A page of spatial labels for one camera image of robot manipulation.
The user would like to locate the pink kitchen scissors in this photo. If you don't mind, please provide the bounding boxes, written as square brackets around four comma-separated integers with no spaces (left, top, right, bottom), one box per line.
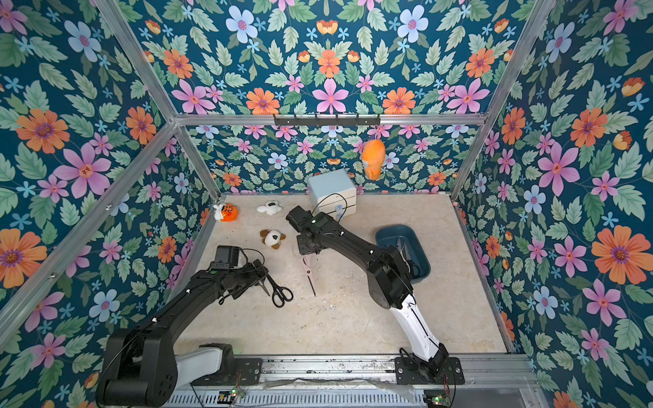
[301,254,316,296]

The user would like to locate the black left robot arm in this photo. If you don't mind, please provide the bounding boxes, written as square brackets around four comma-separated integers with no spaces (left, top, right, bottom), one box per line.
[96,260,268,407]

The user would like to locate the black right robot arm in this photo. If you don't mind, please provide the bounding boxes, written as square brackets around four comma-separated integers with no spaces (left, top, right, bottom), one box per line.
[287,214,449,383]

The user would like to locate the all black scissors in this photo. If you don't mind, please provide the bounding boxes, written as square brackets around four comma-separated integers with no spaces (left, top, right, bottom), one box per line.
[266,275,294,309]

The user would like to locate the teal storage box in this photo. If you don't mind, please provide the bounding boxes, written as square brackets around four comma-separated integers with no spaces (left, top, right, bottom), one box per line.
[375,224,431,284]

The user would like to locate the brown white dog plush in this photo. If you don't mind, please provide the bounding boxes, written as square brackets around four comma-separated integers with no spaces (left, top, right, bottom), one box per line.
[259,229,287,250]

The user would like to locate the white mini drawer cabinet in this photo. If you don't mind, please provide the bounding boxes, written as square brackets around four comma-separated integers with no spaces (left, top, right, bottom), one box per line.
[308,169,357,220]

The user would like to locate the orange white plush toy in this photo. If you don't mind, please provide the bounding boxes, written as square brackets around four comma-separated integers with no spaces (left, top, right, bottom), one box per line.
[214,203,239,223]

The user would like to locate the orange plush toy hanging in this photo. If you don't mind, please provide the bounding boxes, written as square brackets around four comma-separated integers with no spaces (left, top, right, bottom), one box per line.
[362,139,386,180]

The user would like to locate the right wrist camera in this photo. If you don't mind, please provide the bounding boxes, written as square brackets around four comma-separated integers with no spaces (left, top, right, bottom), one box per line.
[286,206,316,234]

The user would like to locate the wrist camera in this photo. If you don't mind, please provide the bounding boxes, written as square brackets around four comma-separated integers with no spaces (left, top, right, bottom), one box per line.
[209,246,241,270]
[286,206,316,234]

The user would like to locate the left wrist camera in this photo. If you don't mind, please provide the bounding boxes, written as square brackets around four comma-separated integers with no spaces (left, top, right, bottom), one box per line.
[209,246,241,270]

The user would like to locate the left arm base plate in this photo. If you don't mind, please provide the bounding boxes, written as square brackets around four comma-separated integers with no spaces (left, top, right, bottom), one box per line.
[198,357,263,386]

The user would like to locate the black hook rail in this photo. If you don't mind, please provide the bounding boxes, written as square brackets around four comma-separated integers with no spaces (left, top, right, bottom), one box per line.
[273,114,381,128]

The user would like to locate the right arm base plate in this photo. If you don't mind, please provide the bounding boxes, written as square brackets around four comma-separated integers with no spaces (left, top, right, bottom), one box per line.
[394,355,466,386]

